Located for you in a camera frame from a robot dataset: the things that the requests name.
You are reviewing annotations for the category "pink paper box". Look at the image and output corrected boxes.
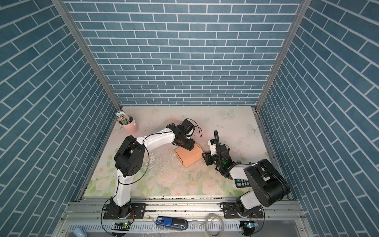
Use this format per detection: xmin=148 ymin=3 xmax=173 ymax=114
xmin=174 ymin=143 xmax=203 ymax=168

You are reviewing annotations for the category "blue handheld device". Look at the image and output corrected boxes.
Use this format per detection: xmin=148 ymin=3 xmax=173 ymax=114
xmin=156 ymin=216 xmax=189 ymax=231

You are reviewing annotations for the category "pink pen cup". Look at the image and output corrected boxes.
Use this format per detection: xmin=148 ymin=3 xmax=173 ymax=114
xmin=120 ymin=117 xmax=139 ymax=135

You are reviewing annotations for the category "black calculator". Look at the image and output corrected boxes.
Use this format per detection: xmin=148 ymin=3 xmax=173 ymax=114
xmin=235 ymin=179 xmax=251 ymax=188

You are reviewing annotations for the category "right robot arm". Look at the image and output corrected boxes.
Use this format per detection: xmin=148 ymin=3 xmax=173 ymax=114
xmin=202 ymin=144 xmax=290 ymax=217

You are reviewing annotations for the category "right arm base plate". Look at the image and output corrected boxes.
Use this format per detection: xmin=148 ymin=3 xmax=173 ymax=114
xmin=219 ymin=202 xmax=264 ymax=219

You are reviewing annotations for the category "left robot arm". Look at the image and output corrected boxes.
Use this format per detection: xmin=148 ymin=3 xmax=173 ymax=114
xmin=106 ymin=119 xmax=196 ymax=219

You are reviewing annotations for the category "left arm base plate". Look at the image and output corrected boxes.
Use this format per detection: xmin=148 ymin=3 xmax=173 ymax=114
xmin=102 ymin=203 xmax=146 ymax=220

